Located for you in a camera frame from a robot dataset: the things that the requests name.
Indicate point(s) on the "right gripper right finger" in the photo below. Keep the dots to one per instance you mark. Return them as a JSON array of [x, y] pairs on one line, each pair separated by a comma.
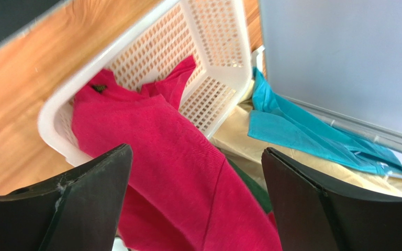
[[318, 212]]

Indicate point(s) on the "teal t-shirt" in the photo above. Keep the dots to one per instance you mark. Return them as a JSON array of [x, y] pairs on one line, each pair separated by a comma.
[[276, 120]]

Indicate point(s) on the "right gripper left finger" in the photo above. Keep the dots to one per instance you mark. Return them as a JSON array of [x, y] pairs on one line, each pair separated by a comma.
[[75, 210]]

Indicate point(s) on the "red t-shirt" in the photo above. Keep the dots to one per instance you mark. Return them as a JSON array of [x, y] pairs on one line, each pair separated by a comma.
[[182, 193]]

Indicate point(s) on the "green and cream t-shirt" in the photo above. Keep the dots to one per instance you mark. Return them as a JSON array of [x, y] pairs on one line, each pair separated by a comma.
[[260, 194]]

